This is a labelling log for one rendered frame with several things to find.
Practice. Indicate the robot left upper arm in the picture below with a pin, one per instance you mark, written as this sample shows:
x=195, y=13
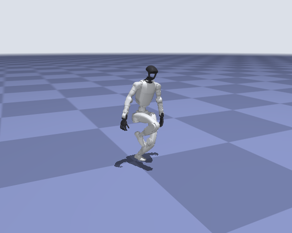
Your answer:
x=158, y=93

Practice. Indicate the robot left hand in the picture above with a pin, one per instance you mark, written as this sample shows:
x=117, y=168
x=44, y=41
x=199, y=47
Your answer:
x=161, y=119

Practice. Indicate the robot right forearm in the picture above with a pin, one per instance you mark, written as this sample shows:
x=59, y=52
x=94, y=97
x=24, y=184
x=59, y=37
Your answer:
x=126, y=107

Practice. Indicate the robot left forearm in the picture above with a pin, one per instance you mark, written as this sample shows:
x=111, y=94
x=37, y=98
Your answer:
x=160, y=107

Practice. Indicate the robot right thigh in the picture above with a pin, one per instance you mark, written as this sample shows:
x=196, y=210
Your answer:
x=144, y=118

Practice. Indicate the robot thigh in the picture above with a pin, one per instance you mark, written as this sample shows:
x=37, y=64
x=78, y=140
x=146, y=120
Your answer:
x=144, y=118
x=151, y=140

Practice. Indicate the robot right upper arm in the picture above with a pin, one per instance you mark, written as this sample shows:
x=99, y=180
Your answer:
x=135, y=87

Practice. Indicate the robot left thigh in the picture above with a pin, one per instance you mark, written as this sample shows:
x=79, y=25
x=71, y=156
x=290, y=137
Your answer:
x=151, y=140

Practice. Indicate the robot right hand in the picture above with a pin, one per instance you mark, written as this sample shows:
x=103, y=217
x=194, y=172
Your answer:
x=123, y=124

